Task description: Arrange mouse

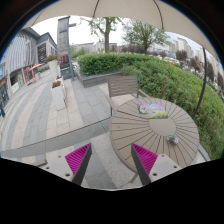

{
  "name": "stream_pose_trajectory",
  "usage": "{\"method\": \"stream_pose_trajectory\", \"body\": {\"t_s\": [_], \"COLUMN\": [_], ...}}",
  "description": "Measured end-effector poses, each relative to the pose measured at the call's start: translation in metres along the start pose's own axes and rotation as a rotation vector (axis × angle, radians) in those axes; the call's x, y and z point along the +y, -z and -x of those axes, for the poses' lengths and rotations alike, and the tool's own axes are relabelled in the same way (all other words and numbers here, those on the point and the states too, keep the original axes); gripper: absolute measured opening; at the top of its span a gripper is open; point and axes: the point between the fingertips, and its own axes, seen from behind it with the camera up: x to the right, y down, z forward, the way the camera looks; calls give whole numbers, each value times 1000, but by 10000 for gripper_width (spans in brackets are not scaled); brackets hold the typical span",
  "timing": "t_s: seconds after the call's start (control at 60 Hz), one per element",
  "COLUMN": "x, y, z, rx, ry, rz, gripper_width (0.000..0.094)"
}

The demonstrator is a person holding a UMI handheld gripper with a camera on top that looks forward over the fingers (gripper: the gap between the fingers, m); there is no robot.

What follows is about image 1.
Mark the right green tree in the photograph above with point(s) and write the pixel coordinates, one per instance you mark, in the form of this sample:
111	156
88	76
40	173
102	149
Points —
144	34

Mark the small patterned computer mouse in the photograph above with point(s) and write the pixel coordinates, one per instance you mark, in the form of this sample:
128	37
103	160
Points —
172	139

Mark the round slatted wooden table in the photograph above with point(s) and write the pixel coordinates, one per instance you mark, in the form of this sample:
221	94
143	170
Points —
128	127

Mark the orange street umbrella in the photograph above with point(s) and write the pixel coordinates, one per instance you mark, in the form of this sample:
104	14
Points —
36	66

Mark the green tree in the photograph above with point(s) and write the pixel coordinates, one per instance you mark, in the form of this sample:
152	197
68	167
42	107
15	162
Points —
103	26
144	34

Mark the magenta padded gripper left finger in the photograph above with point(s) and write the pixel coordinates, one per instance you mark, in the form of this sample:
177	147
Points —
71	167

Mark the tall grey sign pylon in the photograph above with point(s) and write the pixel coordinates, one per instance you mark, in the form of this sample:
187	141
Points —
63	50

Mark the white rectangular flower planter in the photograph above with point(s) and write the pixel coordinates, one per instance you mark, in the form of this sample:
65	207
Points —
58	95

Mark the trimmed green hedge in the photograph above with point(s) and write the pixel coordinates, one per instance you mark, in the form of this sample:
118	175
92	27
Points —
160	79

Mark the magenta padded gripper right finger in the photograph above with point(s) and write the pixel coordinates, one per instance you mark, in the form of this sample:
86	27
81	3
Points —
152	167

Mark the grey commercial building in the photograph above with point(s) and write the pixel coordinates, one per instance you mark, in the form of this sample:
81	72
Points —
26	49

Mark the left green tree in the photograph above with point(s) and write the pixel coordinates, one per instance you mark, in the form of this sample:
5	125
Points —
103	26

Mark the colourful printed mouse pad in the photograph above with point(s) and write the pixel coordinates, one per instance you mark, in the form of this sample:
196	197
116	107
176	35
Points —
152	111

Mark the beige patio umbrella canopy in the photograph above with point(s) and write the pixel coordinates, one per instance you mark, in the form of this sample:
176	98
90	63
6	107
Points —
155	12

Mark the slatted grey outdoor chair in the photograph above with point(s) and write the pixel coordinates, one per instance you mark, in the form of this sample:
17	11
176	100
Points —
123	85

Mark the grey raised planter wall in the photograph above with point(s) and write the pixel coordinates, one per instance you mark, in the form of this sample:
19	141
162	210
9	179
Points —
92	80

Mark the tall white flower planter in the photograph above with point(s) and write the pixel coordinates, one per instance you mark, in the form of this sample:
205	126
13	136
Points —
52	61

